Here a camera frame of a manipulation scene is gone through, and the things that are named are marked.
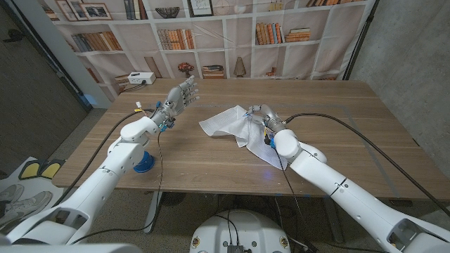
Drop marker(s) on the sneaker print floor poster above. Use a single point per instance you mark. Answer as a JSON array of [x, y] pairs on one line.
[[21, 207]]

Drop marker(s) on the white cloth napkin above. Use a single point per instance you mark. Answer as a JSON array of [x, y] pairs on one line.
[[228, 123]]

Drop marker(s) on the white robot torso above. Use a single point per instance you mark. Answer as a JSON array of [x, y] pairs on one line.
[[242, 228]]

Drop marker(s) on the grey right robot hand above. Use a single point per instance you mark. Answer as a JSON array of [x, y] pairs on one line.
[[270, 117]]

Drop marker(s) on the white power strip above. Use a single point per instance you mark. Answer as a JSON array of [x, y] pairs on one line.
[[141, 77]]

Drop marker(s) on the black backdrop stand pole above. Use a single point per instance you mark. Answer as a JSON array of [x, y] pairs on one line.
[[355, 54]]

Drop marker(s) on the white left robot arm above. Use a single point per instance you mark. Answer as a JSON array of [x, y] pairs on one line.
[[102, 182]]

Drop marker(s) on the black round floor object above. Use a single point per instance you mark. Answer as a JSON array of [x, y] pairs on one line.
[[173, 199]]

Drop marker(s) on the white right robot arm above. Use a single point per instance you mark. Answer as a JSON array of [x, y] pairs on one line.
[[337, 186]]

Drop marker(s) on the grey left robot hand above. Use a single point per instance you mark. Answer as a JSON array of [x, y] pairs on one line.
[[177, 101]]

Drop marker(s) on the printed bookshelf backdrop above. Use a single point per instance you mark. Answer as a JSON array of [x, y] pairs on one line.
[[228, 52]]

